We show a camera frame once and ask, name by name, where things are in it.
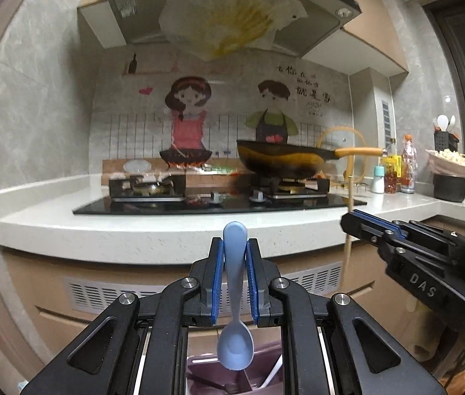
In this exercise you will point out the white plastic spoons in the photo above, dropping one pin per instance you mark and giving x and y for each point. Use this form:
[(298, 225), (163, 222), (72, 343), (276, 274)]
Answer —
[(443, 122)]

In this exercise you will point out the wooden chopstick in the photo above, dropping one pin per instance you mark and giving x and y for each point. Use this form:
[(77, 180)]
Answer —
[(351, 197)]

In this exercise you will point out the light blue plastic spoon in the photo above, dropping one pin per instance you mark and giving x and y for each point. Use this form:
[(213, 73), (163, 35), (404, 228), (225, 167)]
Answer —
[(232, 345)]

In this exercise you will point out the black pot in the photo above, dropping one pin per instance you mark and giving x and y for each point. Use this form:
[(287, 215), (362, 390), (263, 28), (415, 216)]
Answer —
[(448, 189)]

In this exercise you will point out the black utensil caddy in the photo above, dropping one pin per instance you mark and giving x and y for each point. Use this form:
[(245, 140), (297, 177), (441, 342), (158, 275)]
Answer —
[(446, 140)]

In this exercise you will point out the beige base cabinet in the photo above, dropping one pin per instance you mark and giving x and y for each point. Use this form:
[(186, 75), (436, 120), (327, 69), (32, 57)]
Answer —
[(43, 279)]

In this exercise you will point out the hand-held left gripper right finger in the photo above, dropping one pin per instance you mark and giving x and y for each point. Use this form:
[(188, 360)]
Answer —
[(253, 279)]

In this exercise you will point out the cartoon couple wall sticker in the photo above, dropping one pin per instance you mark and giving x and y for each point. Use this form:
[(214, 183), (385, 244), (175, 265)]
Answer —
[(191, 131)]

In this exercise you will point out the white and green bottle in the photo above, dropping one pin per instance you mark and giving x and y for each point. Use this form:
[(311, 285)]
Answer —
[(378, 181)]

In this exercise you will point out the purple utensil holder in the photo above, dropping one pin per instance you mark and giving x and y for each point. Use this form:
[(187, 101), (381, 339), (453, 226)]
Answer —
[(257, 380)]

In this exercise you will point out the black glass gas stove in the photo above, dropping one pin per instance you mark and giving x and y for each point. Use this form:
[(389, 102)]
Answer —
[(154, 206)]

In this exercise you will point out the dark window frame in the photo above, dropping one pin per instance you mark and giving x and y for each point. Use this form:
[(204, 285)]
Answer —
[(462, 70)]

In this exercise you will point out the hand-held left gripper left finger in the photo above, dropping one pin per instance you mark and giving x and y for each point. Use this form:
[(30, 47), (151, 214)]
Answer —
[(217, 279)]

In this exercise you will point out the grey range hood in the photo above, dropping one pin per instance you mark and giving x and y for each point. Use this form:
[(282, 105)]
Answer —
[(134, 8)]

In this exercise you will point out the glass pot lid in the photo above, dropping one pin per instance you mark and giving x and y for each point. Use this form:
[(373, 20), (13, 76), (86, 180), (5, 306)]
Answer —
[(339, 140)]

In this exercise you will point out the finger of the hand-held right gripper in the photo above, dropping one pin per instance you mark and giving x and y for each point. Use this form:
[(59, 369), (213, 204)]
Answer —
[(364, 230), (434, 238)]

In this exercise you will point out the long white vent grille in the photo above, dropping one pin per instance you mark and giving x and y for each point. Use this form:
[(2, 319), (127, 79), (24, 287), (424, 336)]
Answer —
[(92, 294)]

